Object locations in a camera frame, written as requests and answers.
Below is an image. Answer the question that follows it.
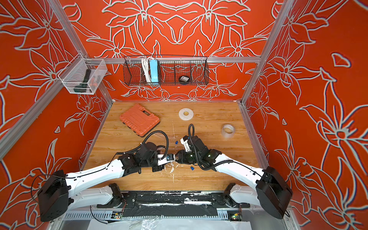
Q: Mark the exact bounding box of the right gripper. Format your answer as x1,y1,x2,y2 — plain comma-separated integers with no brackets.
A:
173,150,202,166

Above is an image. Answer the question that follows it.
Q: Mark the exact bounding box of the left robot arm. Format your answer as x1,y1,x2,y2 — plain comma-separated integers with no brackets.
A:
37,130,175,222

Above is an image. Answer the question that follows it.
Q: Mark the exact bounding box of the light blue box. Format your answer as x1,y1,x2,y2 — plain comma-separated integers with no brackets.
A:
149,59,159,83

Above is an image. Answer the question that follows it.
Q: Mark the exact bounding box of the black wire basket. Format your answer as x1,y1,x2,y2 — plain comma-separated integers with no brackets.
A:
123,55,209,86

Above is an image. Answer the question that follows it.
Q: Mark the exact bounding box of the green black tool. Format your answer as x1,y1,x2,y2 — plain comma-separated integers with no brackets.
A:
73,69,91,93

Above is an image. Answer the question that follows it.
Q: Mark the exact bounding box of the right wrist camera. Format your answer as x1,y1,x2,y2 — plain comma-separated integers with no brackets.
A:
180,136,192,152

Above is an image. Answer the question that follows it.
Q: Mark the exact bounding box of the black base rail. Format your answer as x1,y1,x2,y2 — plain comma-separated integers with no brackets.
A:
95,191,250,220

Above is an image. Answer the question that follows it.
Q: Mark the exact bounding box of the orange plastic tool case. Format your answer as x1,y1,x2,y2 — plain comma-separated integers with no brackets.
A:
119,103,160,137

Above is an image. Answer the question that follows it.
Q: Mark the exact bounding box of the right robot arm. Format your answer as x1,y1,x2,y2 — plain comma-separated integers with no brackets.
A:
176,124,293,219

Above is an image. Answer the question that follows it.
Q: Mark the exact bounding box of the white cable bundle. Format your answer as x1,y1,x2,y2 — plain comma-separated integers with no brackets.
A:
141,57,151,84

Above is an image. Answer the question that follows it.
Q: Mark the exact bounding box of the small black device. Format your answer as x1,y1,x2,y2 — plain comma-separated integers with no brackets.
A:
179,75,190,84

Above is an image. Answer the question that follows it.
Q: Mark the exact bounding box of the white tape roll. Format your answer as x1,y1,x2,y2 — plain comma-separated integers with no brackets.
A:
178,108,194,121

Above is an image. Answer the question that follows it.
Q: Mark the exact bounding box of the clear tape roll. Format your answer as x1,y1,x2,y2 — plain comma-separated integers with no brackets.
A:
221,124,236,139

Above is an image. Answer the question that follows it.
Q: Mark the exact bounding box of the clear acrylic wall box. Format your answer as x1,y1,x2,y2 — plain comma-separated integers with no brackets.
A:
57,53,107,95

